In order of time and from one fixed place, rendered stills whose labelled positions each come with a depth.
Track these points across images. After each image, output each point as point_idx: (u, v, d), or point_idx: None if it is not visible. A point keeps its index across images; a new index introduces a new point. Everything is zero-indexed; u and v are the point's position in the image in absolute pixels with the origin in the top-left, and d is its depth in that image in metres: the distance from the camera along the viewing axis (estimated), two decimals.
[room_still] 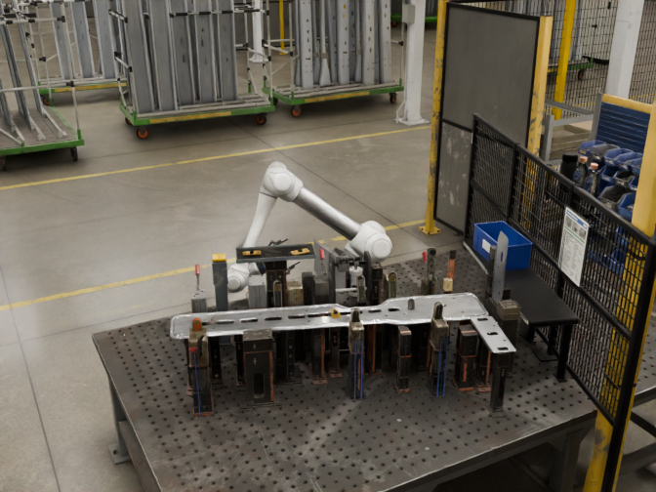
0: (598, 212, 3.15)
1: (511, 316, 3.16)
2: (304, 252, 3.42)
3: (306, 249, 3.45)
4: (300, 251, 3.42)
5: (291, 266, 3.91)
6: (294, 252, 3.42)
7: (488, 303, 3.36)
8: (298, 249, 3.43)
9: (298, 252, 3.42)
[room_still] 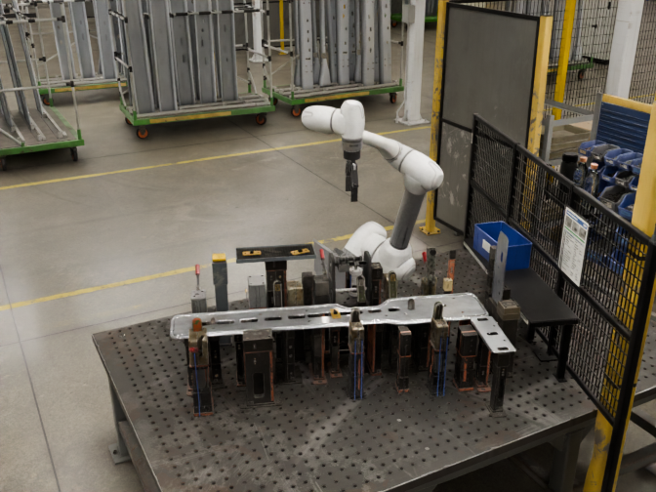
0: (598, 212, 3.15)
1: (511, 316, 3.16)
2: (304, 252, 3.42)
3: (306, 249, 3.45)
4: (300, 251, 3.42)
5: (352, 189, 3.19)
6: (294, 252, 3.42)
7: (488, 303, 3.36)
8: (298, 249, 3.43)
9: (298, 252, 3.42)
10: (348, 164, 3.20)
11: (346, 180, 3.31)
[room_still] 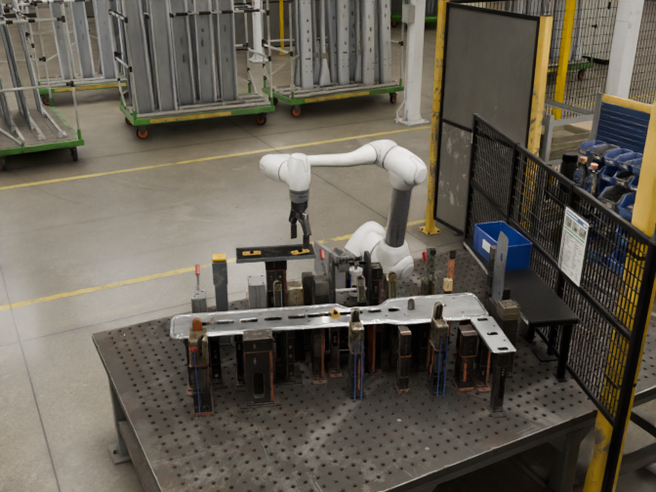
0: (598, 212, 3.15)
1: (511, 316, 3.16)
2: (304, 252, 3.42)
3: (306, 249, 3.45)
4: (300, 251, 3.42)
5: (305, 238, 3.33)
6: (294, 252, 3.42)
7: (488, 303, 3.36)
8: (298, 249, 3.43)
9: (298, 252, 3.42)
10: (298, 214, 3.33)
11: (291, 227, 3.44)
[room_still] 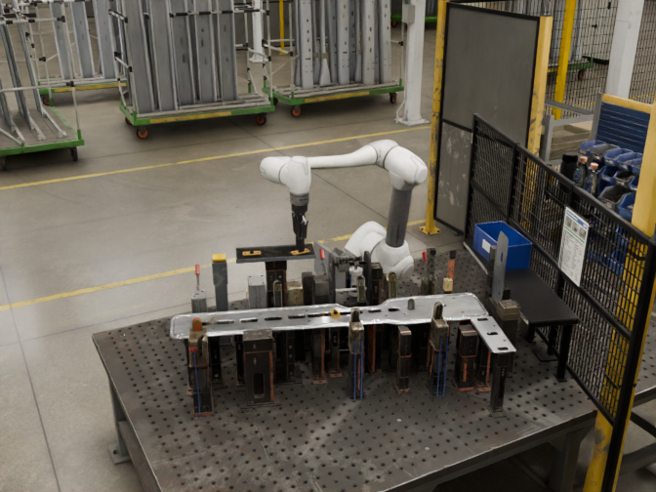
0: (598, 212, 3.15)
1: (511, 316, 3.16)
2: (304, 252, 3.42)
3: (306, 249, 3.45)
4: (300, 251, 3.42)
5: (300, 241, 3.39)
6: (294, 252, 3.42)
7: (488, 303, 3.36)
8: (298, 249, 3.43)
9: (298, 252, 3.42)
10: (298, 218, 3.34)
11: (296, 239, 3.41)
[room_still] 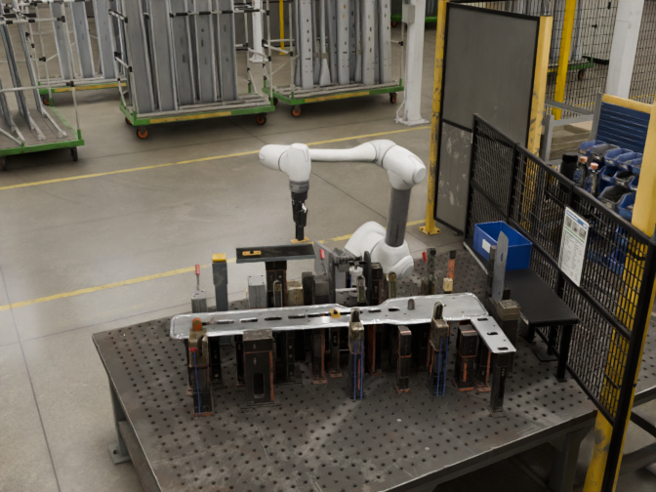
0: (598, 212, 3.15)
1: (511, 316, 3.16)
2: (304, 240, 3.40)
3: (306, 237, 3.43)
4: (300, 239, 3.40)
5: (299, 229, 3.37)
6: (294, 240, 3.40)
7: (488, 303, 3.36)
8: None
9: (298, 240, 3.40)
10: (298, 205, 3.31)
11: (296, 227, 3.38)
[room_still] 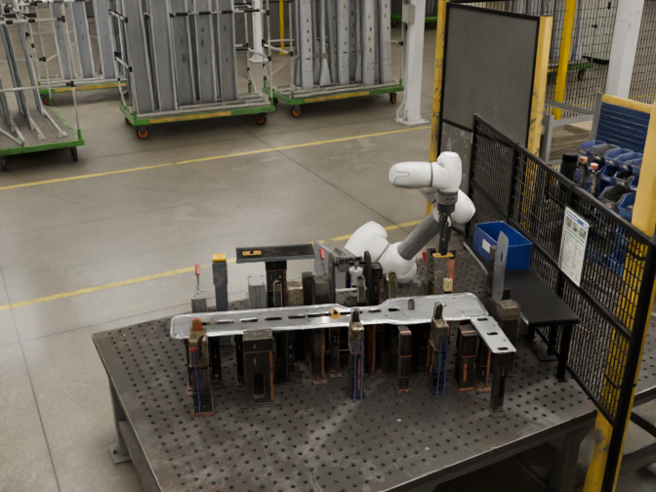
0: (598, 212, 3.15)
1: (511, 316, 3.16)
2: (446, 256, 3.17)
3: (449, 253, 3.19)
4: (442, 254, 3.17)
5: (442, 243, 3.14)
6: (435, 255, 3.18)
7: (488, 303, 3.36)
8: (440, 252, 3.18)
9: (440, 255, 3.17)
10: (443, 218, 3.09)
11: (439, 241, 3.16)
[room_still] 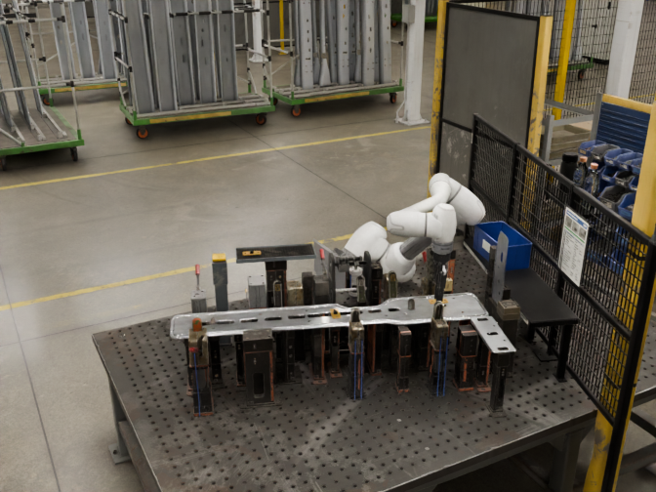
0: (598, 212, 3.15)
1: (511, 316, 3.16)
2: (441, 303, 3.26)
3: (445, 299, 3.29)
4: None
5: (438, 290, 3.23)
6: (431, 301, 3.27)
7: (488, 303, 3.36)
8: (436, 298, 3.27)
9: (435, 302, 3.27)
10: (438, 266, 3.18)
11: (435, 288, 3.25)
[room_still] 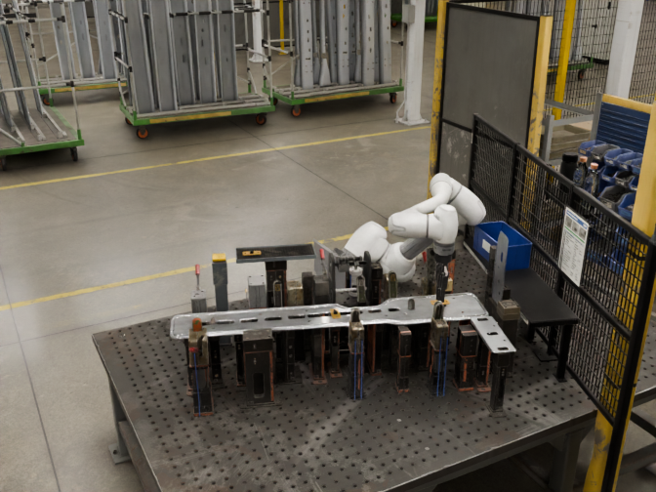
0: (598, 212, 3.15)
1: (511, 316, 3.16)
2: (443, 304, 3.26)
3: (446, 300, 3.29)
4: None
5: (440, 291, 3.24)
6: (433, 302, 3.28)
7: (488, 303, 3.36)
8: None
9: None
10: (440, 267, 3.19)
11: (437, 289, 3.26)
